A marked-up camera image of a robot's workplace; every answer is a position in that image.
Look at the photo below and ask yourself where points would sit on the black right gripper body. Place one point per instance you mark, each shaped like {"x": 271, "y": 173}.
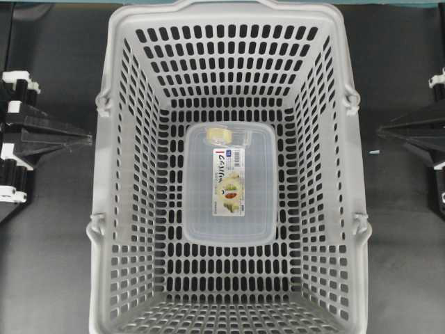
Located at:
{"x": 436, "y": 83}

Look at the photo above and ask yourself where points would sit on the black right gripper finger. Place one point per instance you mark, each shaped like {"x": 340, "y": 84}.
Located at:
{"x": 429, "y": 117}
{"x": 420, "y": 142}

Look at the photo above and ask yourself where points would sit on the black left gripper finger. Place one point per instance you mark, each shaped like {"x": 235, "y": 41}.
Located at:
{"x": 30, "y": 117}
{"x": 29, "y": 147}

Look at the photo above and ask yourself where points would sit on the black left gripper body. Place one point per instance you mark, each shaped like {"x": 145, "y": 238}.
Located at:
{"x": 17, "y": 90}

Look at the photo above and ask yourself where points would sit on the cellophane tape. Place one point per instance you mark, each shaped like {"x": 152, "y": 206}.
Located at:
{"x": 219, "y": 136}

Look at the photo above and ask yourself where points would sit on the grey plastic shopping basket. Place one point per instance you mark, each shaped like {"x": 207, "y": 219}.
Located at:
{"x": 171, "y": 66}

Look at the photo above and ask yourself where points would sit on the clear plastic food container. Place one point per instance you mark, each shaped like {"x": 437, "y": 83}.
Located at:
{"x": 230, "y": 193}

